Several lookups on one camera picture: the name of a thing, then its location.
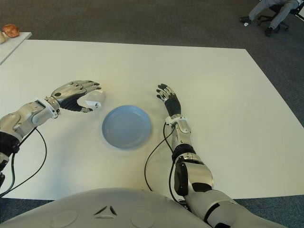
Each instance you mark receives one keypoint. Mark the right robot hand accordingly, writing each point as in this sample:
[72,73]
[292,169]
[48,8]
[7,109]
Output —
[173,104]

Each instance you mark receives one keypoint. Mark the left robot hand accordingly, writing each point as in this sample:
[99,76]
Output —
[66,91]

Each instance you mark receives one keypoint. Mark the white charger plug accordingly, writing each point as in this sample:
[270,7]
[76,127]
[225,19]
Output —
[95,97]

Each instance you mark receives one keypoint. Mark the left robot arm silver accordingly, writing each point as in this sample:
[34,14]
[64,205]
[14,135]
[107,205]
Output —
[23,116]

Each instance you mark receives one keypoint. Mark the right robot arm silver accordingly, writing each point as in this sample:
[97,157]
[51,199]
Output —
[202,175]

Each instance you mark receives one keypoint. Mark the blue plastic plate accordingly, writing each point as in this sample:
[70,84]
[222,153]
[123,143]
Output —
[126,128]

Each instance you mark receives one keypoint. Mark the white side table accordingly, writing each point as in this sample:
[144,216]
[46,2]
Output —
[12,45]

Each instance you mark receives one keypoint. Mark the reddish brown bread roll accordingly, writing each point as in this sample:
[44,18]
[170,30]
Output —
[10,31]

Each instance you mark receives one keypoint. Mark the pale bread roll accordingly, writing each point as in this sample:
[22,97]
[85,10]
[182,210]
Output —
[2,38]

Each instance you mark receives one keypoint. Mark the grey robot torso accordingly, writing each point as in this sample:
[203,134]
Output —
[107,209]

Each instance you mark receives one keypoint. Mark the black office chair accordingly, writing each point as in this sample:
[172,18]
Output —
[263,17]

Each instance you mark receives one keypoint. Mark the seated person grey trousers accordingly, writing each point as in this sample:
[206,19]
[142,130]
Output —
[256,10]

